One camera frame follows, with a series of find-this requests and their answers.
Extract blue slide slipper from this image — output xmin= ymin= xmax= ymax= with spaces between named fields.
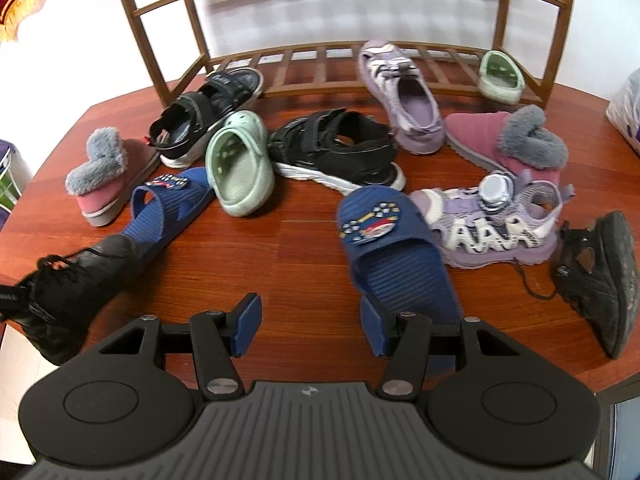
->
xmin=336 ymin=185 xmax=462 ymax=325
xmin=122 ymin=167 xmax=216 ymax=264

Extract mint green clog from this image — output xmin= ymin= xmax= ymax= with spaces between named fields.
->
xmin=477 ymin=50 xmax=525 ymax=105
xmin=204 ymin=110 xmax=276 ymax=218

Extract black strap sandal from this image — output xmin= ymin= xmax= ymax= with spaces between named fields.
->
xmin=267 ymin=108 xmax=406 ymax=195
xmin=148 ymin=67 xmax=264 ymax=169

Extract black lace shoe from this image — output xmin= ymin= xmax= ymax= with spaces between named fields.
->
xmin=1 ymin=234 xmax=141 ymax=366
xmin=551 ymin=210 xmax=639 ymax=360

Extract pink fur slipper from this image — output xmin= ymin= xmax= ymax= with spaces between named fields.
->
xmin=445 ymin=105 xmax=568 ymax=185
xmin=65 ymin=127 xmax=160 ymax=228

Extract white purple plastic bag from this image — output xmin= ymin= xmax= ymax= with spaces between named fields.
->
xmin=605 ymin=68 xmax=640 ymax=154

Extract brown wooden shoe rack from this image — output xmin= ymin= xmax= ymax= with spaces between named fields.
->
xmin=120 ymin=0 xmax=574 ymax=106

